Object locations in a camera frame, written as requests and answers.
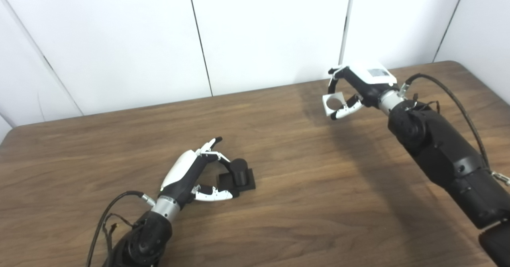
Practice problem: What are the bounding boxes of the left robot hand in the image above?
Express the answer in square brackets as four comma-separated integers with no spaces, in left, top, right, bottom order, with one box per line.
[159,137,233,210]

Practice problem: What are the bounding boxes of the thin arm wires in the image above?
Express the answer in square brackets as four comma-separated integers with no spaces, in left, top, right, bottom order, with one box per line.
[103,213,134,252]
[412,94,441,114]

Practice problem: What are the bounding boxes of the left thin arm wires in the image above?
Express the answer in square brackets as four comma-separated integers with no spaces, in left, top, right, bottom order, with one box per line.
[103,213,134,252]

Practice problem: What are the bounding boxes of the right thin arm wires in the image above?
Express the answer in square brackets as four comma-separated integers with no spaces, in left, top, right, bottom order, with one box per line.
[412,94,441,114]

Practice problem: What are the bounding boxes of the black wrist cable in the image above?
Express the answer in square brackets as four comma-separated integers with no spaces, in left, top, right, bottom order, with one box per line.
[86,191,156,267]
[398,73,510,186]

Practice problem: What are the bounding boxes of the white square piece with hole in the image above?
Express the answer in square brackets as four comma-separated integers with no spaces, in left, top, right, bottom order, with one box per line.
[322,92,345,117]

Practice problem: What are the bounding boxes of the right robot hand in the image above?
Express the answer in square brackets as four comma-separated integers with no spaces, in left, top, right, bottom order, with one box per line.
[328,63,399,121]

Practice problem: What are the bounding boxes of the black peg with base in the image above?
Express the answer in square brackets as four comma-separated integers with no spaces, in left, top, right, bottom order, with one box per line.
[217,158,256,198]

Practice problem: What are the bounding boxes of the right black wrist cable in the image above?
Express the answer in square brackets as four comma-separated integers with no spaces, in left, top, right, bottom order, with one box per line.
[398,73,510,186]

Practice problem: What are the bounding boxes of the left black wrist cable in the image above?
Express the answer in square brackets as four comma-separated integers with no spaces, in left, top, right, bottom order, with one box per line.
[86,191,156,267]

